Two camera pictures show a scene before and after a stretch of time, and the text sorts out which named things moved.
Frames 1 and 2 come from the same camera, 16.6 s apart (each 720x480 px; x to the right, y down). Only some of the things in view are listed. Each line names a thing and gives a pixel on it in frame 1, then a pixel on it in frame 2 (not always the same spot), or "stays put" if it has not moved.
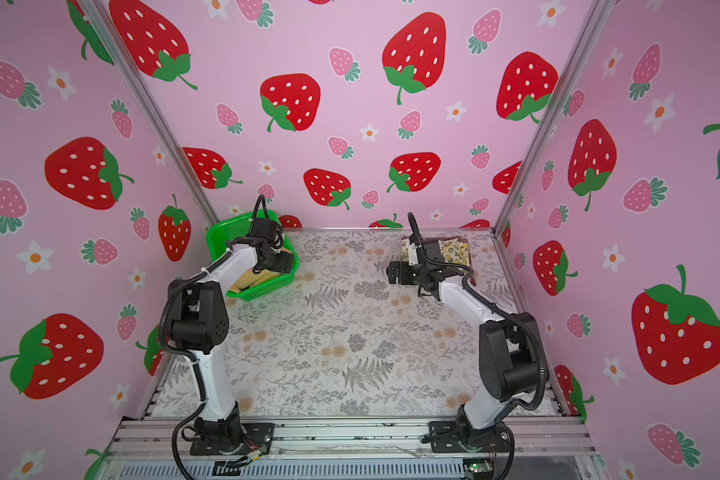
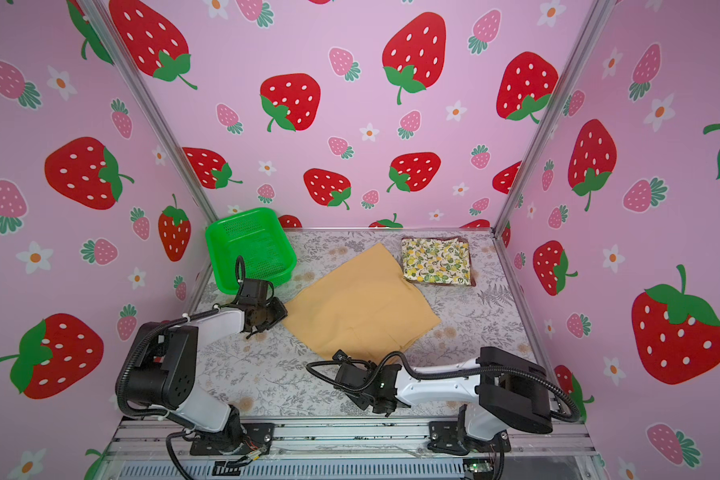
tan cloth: x=250 y=278 → x=364 y=308
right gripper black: x=392 y=271 → x=371 y=370
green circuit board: x=481 y=468 stays put
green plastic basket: x=218 y=236 stays put
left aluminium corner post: x=104 y=20 stays put
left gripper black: x=285 y=262 → x=281 y=311
